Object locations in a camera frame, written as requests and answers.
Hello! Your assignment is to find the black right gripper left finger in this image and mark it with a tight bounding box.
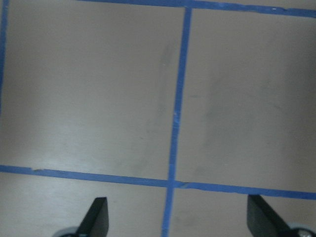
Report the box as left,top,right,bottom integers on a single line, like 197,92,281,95
75,197,109,237

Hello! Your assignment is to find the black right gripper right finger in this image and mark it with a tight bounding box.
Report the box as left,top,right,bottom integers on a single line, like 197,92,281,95
247,195,294,237

